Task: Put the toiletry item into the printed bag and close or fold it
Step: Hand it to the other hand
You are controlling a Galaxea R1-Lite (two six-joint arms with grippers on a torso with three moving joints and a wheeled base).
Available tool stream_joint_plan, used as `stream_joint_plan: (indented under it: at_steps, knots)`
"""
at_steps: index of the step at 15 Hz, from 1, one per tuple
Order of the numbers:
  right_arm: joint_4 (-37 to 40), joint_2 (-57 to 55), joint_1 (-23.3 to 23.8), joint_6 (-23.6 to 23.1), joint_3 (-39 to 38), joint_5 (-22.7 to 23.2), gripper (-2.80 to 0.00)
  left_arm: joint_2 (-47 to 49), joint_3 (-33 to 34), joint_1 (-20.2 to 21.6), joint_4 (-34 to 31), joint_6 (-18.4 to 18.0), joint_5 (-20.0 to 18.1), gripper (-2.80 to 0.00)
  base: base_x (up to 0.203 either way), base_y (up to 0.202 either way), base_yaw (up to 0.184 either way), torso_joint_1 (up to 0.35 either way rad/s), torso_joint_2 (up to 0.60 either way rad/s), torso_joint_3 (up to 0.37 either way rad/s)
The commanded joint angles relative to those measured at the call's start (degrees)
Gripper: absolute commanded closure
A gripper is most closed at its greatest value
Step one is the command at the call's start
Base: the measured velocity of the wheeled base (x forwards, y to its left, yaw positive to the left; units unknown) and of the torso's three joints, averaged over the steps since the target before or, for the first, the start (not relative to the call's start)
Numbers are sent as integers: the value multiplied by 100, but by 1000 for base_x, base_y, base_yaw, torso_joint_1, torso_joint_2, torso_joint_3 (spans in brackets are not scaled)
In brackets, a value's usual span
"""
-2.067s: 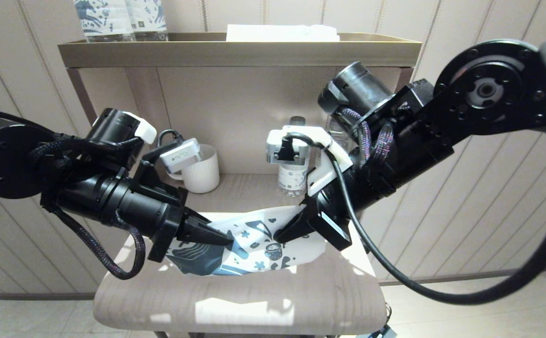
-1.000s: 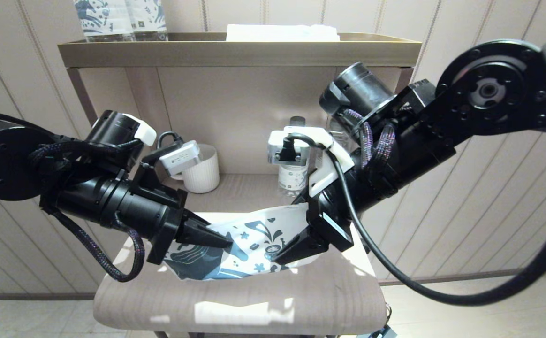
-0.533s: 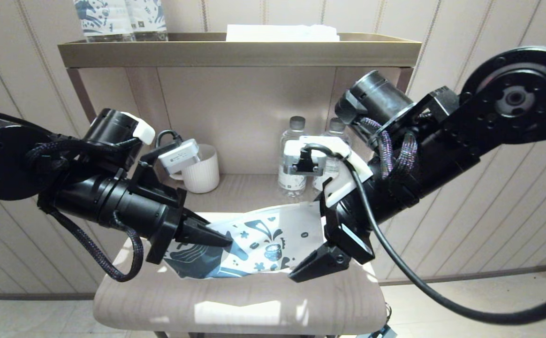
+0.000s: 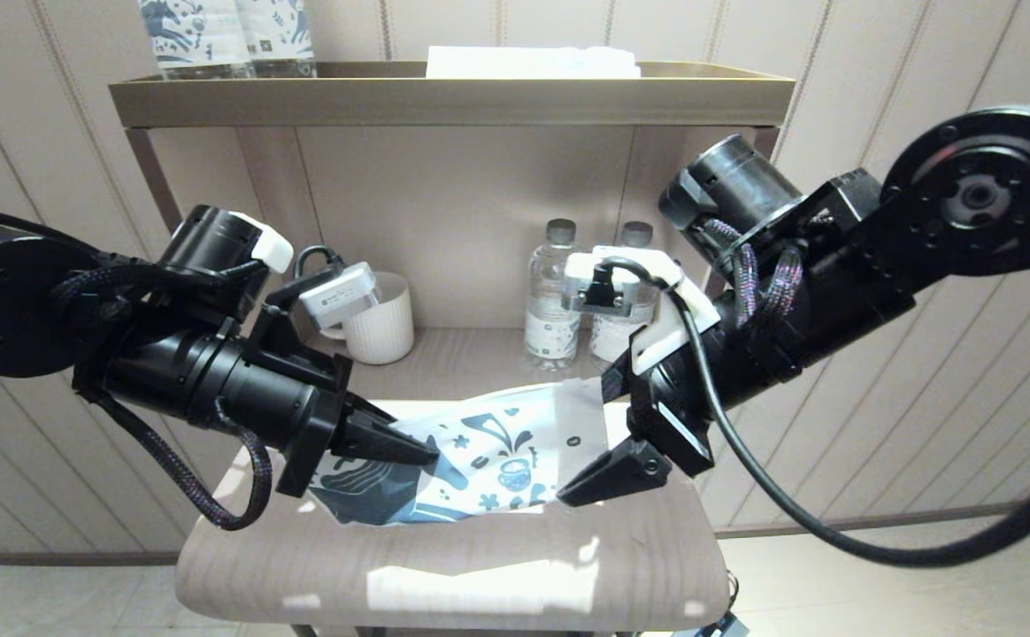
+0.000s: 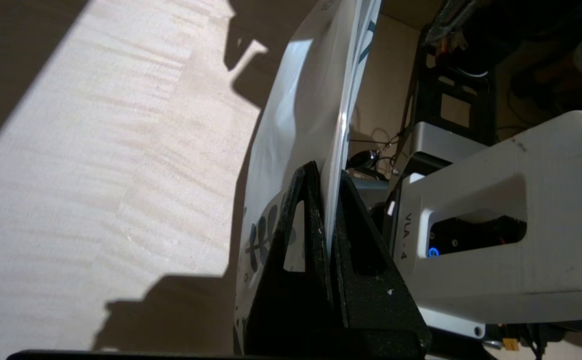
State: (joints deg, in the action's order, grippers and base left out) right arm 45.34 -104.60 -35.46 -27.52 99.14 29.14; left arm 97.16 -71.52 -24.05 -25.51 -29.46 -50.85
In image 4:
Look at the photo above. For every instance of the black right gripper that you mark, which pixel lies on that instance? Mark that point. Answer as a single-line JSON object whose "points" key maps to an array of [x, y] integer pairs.
{"points": [[665, 416]]}

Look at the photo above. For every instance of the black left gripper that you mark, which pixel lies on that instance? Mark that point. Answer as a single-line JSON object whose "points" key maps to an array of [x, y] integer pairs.
{"points": [[311, 442]]}

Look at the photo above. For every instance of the white blue horse print bag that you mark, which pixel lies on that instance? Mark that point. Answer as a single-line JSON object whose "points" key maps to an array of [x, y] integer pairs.
{"points": [[497, 442]]}

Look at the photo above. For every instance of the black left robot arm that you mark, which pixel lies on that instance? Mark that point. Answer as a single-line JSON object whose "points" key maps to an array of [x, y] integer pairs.
{"points": [[81, 336]]}

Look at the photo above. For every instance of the white ribbed mug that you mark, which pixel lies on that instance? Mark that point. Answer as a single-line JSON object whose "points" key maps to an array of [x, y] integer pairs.
{"points": [[382, 327]]}

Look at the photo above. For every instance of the clear water bottle black cap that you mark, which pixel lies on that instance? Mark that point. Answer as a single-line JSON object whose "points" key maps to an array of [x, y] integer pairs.
{"points": [[555, 310], [617, 332]]}

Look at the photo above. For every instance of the beige wooden shelf cabinet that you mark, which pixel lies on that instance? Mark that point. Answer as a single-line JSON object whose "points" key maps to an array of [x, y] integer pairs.
{"points": [[480, 566]]}

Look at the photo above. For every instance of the flat white blue packet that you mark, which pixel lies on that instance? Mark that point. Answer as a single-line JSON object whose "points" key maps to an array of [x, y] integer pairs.
{"points": [[524, 62]]}

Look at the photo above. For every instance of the patterned bags on top shelf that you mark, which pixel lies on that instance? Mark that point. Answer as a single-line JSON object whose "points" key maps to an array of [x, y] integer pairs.
{"points": [[196, 35]]}

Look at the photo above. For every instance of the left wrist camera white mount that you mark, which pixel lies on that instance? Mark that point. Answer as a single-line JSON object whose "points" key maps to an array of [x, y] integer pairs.
{"points": [[338, 296]]}

